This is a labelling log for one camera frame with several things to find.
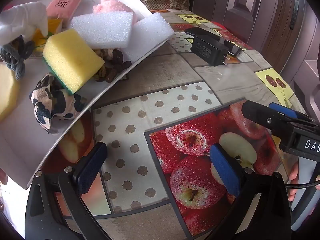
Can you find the round yellow sponge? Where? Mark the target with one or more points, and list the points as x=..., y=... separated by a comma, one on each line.
x=7, y=90

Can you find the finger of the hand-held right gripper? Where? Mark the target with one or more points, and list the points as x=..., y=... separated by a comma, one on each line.
x=260, y=112
x=282, y=108

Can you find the white foam block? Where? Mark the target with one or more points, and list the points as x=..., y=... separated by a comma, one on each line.
x=100, y=30
x=150, y=35

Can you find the person's right hand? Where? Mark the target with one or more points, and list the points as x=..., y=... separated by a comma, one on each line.
x=293, y=182

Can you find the brown wooden door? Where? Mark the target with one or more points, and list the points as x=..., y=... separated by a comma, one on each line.
x=250, y=5

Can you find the pink fluffy ball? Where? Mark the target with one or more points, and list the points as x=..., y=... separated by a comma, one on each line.
x=110, y=5

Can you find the black phone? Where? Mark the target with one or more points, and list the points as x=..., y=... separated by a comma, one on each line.
x=200, y=31

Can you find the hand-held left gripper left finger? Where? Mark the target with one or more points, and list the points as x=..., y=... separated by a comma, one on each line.
x=90, y=167

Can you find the pink tissue pack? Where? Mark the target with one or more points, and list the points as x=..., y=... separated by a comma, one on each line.
x=65, y=3

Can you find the grey scrunchie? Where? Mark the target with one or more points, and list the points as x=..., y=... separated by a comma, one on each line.
x=15, y=55

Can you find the leopard print cloth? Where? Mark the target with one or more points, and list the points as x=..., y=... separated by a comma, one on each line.
x=55, y=102

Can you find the yellow green sponge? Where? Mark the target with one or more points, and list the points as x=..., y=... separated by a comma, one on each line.
x=70, y=57

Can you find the white tray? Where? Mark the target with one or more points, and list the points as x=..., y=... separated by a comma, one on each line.
x=20, y=142

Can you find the black power adapter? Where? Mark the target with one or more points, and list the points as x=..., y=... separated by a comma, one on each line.
x=207, y=48

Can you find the brown scrunchie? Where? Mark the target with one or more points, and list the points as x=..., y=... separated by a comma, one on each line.
x=112, y=65

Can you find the white sock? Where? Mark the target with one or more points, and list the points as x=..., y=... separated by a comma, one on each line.
x=22, y=20

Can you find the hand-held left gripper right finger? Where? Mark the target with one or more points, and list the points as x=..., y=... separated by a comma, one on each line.
x=225, y=172

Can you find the plaid cloth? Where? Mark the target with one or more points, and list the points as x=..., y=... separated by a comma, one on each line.
x=162, y=0

